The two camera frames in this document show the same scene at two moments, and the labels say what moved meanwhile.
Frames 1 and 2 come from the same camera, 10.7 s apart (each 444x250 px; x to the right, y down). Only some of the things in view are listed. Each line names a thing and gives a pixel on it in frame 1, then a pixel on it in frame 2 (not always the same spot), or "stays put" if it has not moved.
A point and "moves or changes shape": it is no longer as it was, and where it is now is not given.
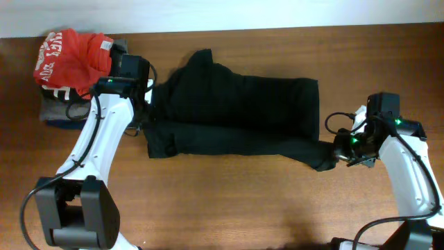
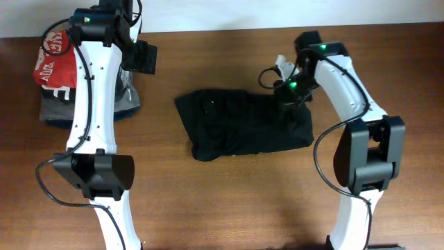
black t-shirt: x=199 y=108 moves or changes shape
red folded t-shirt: x=69 y=59 stays put
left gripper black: x=141 y=126 to x=146 y=60
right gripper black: x=340 y=147 to x=284 y=97
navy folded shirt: x=66 y=123 stays put
